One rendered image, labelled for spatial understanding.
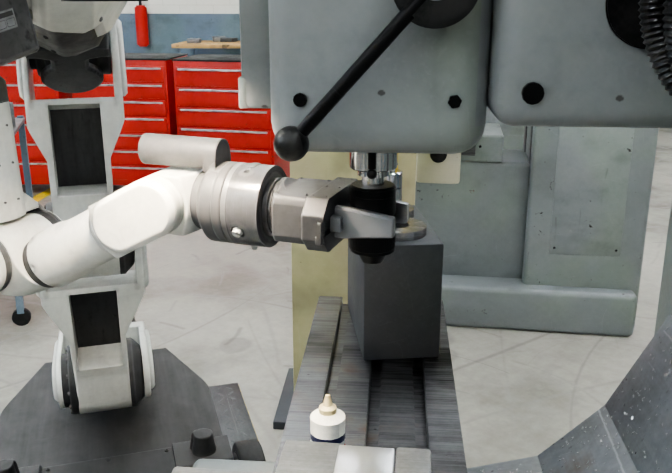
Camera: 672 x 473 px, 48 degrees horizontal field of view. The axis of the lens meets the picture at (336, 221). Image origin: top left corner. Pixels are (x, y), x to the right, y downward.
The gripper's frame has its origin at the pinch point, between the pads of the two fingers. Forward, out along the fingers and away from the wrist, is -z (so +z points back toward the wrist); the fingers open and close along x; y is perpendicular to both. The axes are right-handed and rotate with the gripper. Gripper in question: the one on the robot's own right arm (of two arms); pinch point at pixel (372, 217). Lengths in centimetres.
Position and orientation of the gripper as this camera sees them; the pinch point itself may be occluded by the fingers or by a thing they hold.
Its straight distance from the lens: 77.7
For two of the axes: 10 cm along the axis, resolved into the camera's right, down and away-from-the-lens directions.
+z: -9.4, -1.0, 3.2
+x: 3.3, -2.7, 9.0
